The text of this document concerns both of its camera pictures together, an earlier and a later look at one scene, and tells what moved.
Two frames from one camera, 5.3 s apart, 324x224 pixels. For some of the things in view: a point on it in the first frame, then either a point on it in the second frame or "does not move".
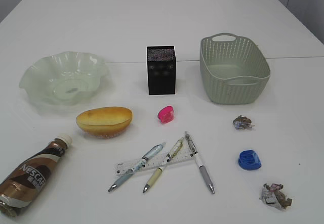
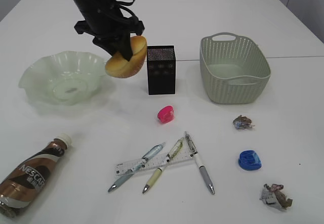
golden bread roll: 105,122 -> 118,66
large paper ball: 271,194 does not move
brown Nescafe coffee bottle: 23,184 does not move
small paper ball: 242,123 does not move
